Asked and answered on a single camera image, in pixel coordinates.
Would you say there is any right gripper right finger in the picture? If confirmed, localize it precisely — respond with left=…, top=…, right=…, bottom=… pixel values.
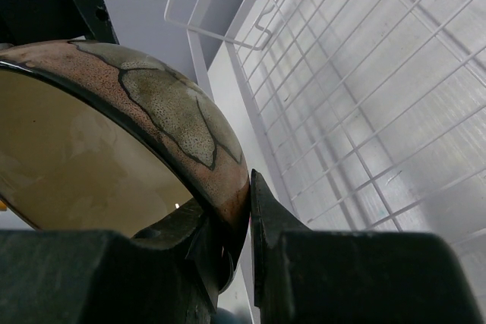
left=250, top=171, right=482, bottom=323

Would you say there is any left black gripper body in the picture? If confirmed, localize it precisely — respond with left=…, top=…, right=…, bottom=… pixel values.
left=1, top=0, right=118, bottom=47

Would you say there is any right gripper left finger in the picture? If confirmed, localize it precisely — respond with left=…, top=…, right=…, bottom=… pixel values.
left=1, top=200, right=222, bottom=323

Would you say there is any tan bowl speckled outside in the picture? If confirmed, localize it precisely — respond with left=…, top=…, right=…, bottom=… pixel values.
left=1, top=39, right=250, bottom=289

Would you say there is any white wire dish rack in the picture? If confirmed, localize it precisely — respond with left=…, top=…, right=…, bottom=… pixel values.
left=164, top=0, right=485, bottom=262

